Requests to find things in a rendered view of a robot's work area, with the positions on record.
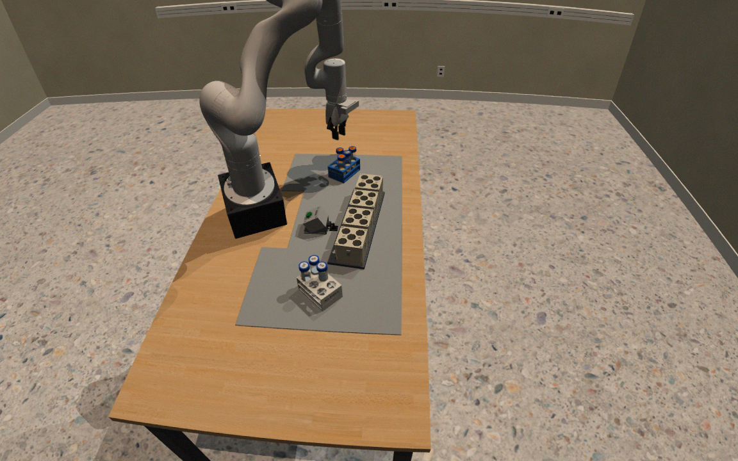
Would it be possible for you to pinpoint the beige bucket adapter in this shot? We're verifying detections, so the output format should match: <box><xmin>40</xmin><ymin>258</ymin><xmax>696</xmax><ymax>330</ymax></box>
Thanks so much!
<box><xmin>356</xmin><ymin>174</ymin><xmax>383</xmax><ymax>205</ymax></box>
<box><xmin>342</xmin><ymin>207</ymin><xmax>373</xmax><ymax>244</ymax></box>
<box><xmin>334</xmin><ymin>226</ymin><xmax>368</xmax><ymax>266</ymax></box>
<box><xmin>349</xmin><ymin>190</ymin><xmax>379</xmax><ymax>224</ymax></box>

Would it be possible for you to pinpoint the blue tube rack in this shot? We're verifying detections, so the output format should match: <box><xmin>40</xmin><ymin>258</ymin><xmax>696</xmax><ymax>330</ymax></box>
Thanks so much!
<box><xmin>328</xmin><ymin>158</ymin><xmax>360</xmax><ymax>183</ymax></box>

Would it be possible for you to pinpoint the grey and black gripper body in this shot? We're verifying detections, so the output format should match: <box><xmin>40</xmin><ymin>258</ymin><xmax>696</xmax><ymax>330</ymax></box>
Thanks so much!
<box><xmin>325</xmin><ymin>101</ymin><xmax>348</xmax><ymax>127</ymax></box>

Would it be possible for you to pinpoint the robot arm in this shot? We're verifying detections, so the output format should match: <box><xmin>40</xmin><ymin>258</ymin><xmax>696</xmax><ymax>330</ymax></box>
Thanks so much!
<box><xmin>199</xmin><ymin>0</ymin><xmax>359</xmax><ymax>206</ymax></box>

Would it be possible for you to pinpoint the beige tube rack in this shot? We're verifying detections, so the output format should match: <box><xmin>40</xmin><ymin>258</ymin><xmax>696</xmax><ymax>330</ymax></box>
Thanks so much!
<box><xmin>297</xmin><ymin>269</ymin><xmax>343</xmax><ymax>311</ymax></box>

